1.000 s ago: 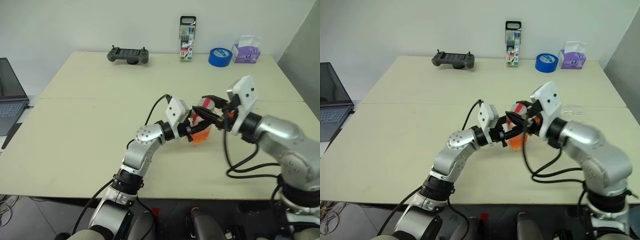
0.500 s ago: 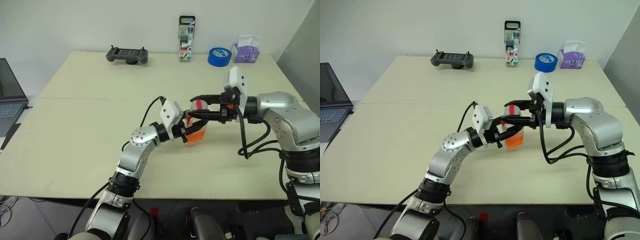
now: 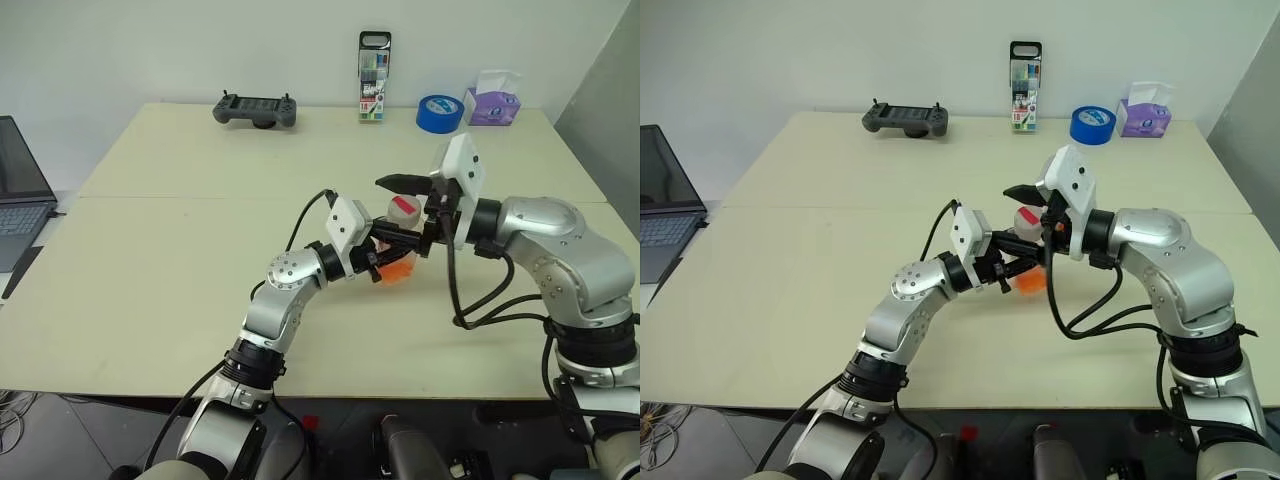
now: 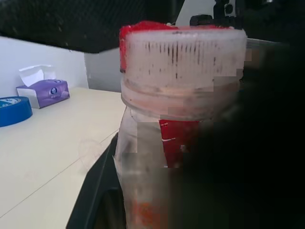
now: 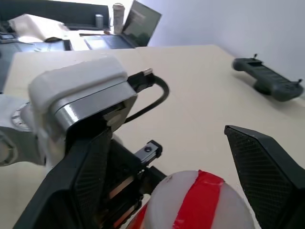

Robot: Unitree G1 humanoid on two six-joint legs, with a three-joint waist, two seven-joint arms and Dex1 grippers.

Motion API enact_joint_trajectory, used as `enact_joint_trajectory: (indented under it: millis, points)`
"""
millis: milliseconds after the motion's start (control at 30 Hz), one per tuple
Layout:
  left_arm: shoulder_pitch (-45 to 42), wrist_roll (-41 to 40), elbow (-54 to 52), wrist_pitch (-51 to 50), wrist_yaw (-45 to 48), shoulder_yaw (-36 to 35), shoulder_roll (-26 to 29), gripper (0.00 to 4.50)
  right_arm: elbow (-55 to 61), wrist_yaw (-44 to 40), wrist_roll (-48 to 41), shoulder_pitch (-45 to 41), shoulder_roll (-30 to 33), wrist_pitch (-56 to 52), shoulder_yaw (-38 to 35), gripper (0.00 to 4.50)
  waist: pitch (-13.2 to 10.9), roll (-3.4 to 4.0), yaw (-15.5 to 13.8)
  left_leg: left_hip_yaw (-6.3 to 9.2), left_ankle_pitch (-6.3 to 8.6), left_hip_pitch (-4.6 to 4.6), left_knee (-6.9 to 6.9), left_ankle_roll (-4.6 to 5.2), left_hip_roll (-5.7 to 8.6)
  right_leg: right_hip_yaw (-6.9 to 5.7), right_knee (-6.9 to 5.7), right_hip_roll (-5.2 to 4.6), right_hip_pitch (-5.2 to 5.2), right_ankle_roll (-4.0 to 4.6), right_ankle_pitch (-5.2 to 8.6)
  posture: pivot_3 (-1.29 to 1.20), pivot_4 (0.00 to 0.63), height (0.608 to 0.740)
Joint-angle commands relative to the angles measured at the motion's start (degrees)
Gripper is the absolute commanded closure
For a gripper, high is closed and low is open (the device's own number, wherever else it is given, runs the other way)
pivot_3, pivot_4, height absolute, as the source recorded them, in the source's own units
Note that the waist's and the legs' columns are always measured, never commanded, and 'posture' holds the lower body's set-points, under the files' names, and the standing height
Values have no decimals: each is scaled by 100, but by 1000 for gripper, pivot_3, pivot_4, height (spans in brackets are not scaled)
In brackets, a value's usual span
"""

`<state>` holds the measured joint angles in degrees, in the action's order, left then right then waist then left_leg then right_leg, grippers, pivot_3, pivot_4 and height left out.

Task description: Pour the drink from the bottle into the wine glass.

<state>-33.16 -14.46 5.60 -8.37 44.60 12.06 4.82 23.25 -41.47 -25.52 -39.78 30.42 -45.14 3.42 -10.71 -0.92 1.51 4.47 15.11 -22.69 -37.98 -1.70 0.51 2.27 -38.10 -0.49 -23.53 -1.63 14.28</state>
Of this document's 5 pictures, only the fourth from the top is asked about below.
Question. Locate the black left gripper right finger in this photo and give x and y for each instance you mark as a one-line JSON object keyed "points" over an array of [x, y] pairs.
{"points": [[250, 155]]}

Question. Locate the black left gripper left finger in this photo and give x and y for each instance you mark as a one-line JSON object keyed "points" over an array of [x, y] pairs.
{"points": [[100, 190]]}

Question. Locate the clear bottle with white cap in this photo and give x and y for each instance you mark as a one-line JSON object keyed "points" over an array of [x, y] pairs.
{"points": [[181, 71]]}

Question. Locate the purple tissue box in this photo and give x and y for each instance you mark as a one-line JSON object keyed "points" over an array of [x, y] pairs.
{"points": [[51, 93]]}

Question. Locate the blue tape roll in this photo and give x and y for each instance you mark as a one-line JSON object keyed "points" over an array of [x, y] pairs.
{"points": [[14, 112]]}

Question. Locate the black mounted device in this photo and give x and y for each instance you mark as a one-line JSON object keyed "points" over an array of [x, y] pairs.
{"points": [[226, 14]]}

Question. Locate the black mesh screen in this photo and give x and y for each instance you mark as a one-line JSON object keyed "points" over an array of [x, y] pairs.
{"points": [[83, 21]]}

